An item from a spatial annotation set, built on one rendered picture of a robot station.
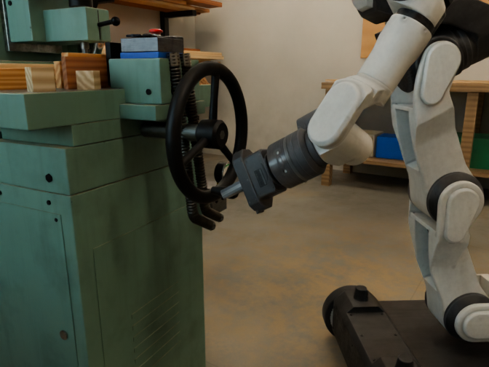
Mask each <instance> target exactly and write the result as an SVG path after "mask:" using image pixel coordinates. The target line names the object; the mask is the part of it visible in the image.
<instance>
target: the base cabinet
mask: <svg viewBox="0 0 489 367"><path fill-rule="evenodd" d="M186 206H187V205H186V197H185V196H184V195H183V193H182V192H181V191H180V190H179V188H178V187H177V186H176V184H175V182H174V180H173V178H172V175H171V172H170V168H169V165H168V166H165V167H161V168H158V169H155V170H151V171H148V172H146V173H141V174H139V175H135V176H132V177H129V178H125V179H122V180H120V181H116V182H113V183H109V184H106V185H103V186H99V187H97V188H94V189H90V190H87V191H84V192H80V193H78V194H73V195H71V196H70V195H66V194H58V193H54V192H47V191H43V190H38V189H31V188H27V187H23V186H16V185H12V184H7V183H0V367H206V357H205V330H204V278H203V250H202V227H201V226H198V225H196V224H194V223H192V222H191V221H190V219H189V218H188V214H187V207H186Z"/></svg>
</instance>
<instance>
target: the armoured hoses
mask: <svg viewBox="0 0 489 367"><path fill-rule="evenodd" d="M166 55H167V58H168V59H169V64H170V75H171V76H170V78H171V85H172V86H171V88H172V95H173V93H174V91H175V88H176V87H177V85H178V83H179V81H180V80H181V75H180V74H181V72H180V61H181V65H182V66H181V68H182V72H183V73H182V75H184V74H185V73H186V72H187V71H188V70H189V69H190V68H191V54H190V53H183V54H179V52H169V53H167V54H166ZM194 92H195V90H194V89H193V90H192V92H191V94H190V96H189V98H188V101H187V104H186V108H187V110H185V111H184V114H183V121H182V128H181V132H183V129H184V128H185V126H186V125H187V124H188V123H189V124H195V125H197V124H198V122H199V120H198V114H197V113H198V112H197V108H196V107H197V106H196V99H195V98H196V97H195V95H196V94H195V93H194ZM186 111H187V115H188V116H187V117H188V123H187V120H186V113H185V112H186ZM182 135H183V134H182V133H181V150H182V156H184V155H185V154H186V153H187V152H188V151H190V147H189V146H190V144H189V142H190V141H188V140H186V139H185V138H184V137H183V136H182ZM196 143H197V142H196V141H192V142H191V147H192V148H193V146H194V145H195V144H196ZM203 156H204V155H203V152H202V150H201V151H200V152H199V153H198V154H197V155H196V156H195V157H194V159H193V161H194V169H195V175H196V176H195V177H196V182H197V184H196V185H197V188H198V189H201V190H203V191H207V180H206V177H205V176H206V174H205V173H206V172H205V168H204V160H203V159H204V158H203ZM185 169H186V172H187V174H188V177H189V178H190V179H191V182H192V183H193V184H194V177H193V168H192V161H190V162H189V163H188V164H187V165H186V166H185ZM186 205H187V206H186V207H187V214H188V218H189V219H190V221H191V222H192V223H194V224H196V225H198V226H201V227H203V228H205V229H208V230H210V231H212V230H214V229H215V227H216V223H215V222H214V221H217V222H221V221H223V214H222V213H219V212H218V211H216V210H214V209H212V208H211V207H210V204H199V206H200V210H201V212H202V214H203V215H204V216H202V215H200V214H199V212H198V210H197V208H198V207H197V204H196V203H195V202H193V201H191V200H189V199H188V198H187V197H186ZM206 217H208V218H210V219H212V220H214V221H211V220H210V219H208V218H206Z"/></svg>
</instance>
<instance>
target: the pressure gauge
mask: <svg viewBox="0 0 489 367"><path fill-rule="evenodd" d="M229 164H230V162H219V163H218V164H217V165H216V166H215V171H214V176H215V180H216V182H217V184H218V183H219V182H220V181H221V179H222V178H223V177H224V175H225V173H226V171H227V167H229Z"/></svg>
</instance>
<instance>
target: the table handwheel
mask: <svg viewBox="0 0 489 367"><path fill-rule="evenodd" d="M206 76H211V91H210V110H209V119H202V120H201V121H200V122H199V124H197V125H195V124H187V125H186V126H185V128H184V129H183V132H181V128H182V121H183V114H184V111H185V107H186V104H187V101H188V98H189V96H190V94H191V92H192V90H193V89H194V87H195V86H196V84H197V83H198V82H199V81H200V80H201V79H203V78H204V77H206ZM219 79H220V80H221V81H222V82H223V83H224V84H225V86H226V87H227V89H228V91H229V93H230V96H231V99H232V102H233V105H234V113H235V120H236V135H235V143H234V150H233V153H231V152H230V151H229V149H228V148H227V146H226V142H227V140H228V128H227V126H226V124H225V122H224V121H223V120H219V119H217V118H218V88H219ZM140 132H141V134H142V136H143V137H148V138H164V139H165V146H166V154H167V161H168V165H169V168H170V172H171V175H172V178H173V180H174V182H175V184H176V186H177V187H178V188H179V190H180V191H181V192H182V193H183V195H184V196H185V197H187V198H188V199H189V200H191V201H193V202H195V203H199V204H209V203H212V202H215V201H217V200H219V199H220V198H221V197H220V196H218V195H215V194H212V193H211V189H210V190H207V191H203V190H201V189H198V188H197V187H196V186H195V185H194V184H193V183H192V182H191V179H190V178H189V177H188V174H187V172H186V169H185V166H186V165H187V164H188V163H189V162H190V161H191V160H192V159H193V158H194V157H195V156H196V155H197V154H198V153H199V152H200V151H201V150H202V149H203V148H206V149H220V151H221V152H222V153H223V154H224V155H225V157H226V158H227V160H228V161H229V162H230V164H229V167H228V169H227V171H226V173H225V175H224V177H223V178H222V179H221V181H220V182H219V183H218V184H217V185H216V186H230V185H232V184H233V183H234V182H235V180H236V178H237V174H236V171H235V169H234V166H233V164H232V158H233V154H235V152H236V151H241V150H242V149H246V145H247V108H246V104H245V98H244V95H243V92H242V89H241V87H240V85H239V83H238V81H237V79H236V77H235V76H234V74H233V73H232V72H231V71H230V70H229V69H228V68H227V67H226V66H224V65H223V64H222V63H219V62H216V61H211V60H208V61H204V62H201V63H197V64H196V65H195V66H193V67H192V68H190V69H189V70H188V71H187V72H186V73H185V74H184V75H183V77H182V78H181V80H180V81H179V83H178V85H177V87H176V88H175V91H174V93H173V96H172V99H171V101H170V106H169V109H168V113H167V121H166V122H152V121H144V122H143V123H142V124H141V126H140ZM181 133H182V134H183V135H182V136H183V137H184V138H185V139H186V140H188V141H196V142H197V143H196V144H195V145H194V146H193V148H192V149H191V150H190V151H188V152H187V153H186V154H185V155H184V156H182V150H181Z"/></svg>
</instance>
